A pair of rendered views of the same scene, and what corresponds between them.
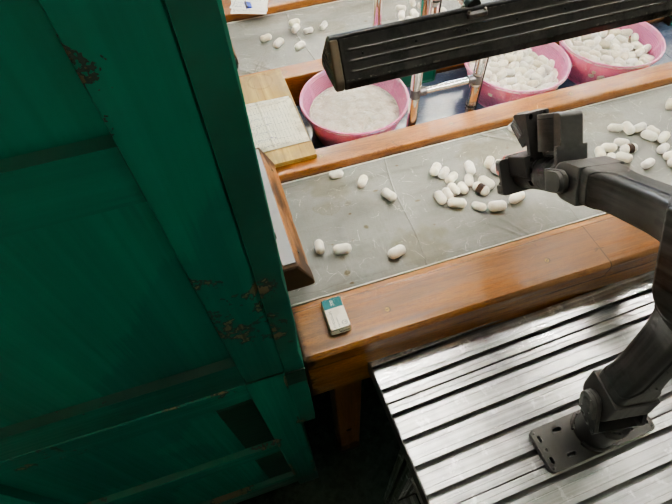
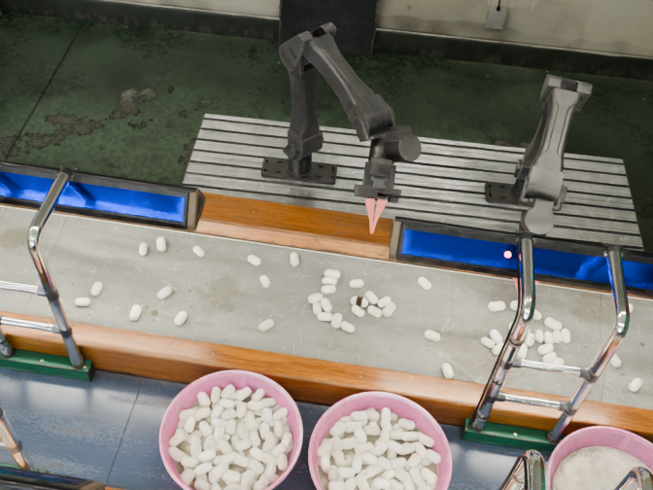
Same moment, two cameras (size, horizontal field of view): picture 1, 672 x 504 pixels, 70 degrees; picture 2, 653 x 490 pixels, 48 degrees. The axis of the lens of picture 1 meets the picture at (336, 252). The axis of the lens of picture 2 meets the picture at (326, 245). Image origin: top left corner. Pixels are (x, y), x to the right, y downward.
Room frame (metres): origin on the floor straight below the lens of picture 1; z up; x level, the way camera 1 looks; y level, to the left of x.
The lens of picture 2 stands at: (1.70, -0.41, 2.05)
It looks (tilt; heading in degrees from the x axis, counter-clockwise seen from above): 49 degrees down; 200
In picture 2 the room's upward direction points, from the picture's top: 5 degrees clockwise
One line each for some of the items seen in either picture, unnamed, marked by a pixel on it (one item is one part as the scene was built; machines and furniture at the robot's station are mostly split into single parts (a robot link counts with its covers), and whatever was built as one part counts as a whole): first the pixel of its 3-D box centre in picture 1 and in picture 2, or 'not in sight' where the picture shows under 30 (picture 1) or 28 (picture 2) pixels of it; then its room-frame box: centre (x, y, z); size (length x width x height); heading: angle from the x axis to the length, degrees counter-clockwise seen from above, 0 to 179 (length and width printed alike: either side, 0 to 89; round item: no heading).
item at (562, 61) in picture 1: (511, 75); (377, 466); (1.08, -0.49, 0.72); 0.27 x 0.27 x 0.10
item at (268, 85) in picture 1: (266, 116); not in sight; (0.91, 0.15, 0.77); 0.33 x 0.15 x 0.01; 15
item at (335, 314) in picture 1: (335, 315); not in sight; (0.38, 0.01, 0.78); 0.06 x 0.04 x 0.02; 15
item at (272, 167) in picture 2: not in sight; (299, 160); (0.37, -0.98, 0.71); 0.20 x 0.07 x 0.08; 108
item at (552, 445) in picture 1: (600, 424); (526, 186); (0.19, -0.41, 0.71); 0.20 x 0.07 x 0.08; 108
